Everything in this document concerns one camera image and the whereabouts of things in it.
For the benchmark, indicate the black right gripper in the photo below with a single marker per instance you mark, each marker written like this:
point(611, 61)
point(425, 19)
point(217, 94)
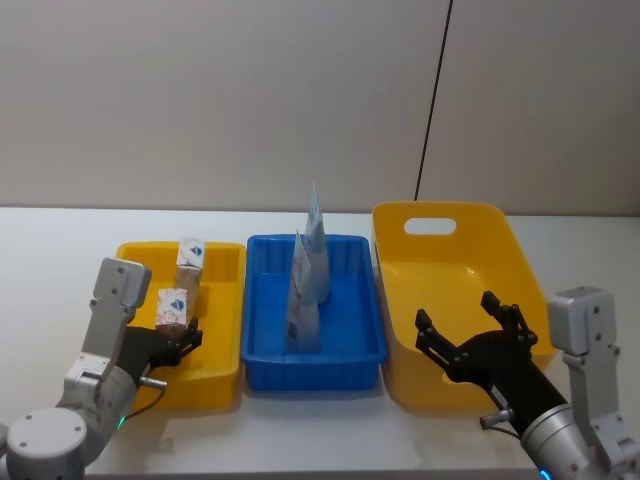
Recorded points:
point(500, 362)

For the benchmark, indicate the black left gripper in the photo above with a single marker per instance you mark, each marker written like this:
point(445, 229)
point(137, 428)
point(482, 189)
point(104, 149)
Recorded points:
point(142, 352)

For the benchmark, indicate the small white printed carton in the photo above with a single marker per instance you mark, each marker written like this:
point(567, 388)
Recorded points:
point(191, 265)
point(171, 310)

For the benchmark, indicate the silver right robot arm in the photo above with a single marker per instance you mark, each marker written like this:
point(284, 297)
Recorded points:
point(575, 430)

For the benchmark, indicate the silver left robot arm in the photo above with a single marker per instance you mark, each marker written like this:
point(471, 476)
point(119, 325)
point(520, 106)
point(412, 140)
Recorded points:
point(95, 395)

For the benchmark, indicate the shallow yellow plastic tray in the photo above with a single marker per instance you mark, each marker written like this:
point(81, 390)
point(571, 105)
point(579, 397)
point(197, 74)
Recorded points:
point(220, 320)

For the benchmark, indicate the tall white blue pouch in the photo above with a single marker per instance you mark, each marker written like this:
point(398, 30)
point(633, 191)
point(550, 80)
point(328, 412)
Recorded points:
point(303, 310)
point(318, 260)

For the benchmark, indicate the blue plastic tray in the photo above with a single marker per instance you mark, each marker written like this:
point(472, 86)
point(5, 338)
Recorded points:
point(345, 320)

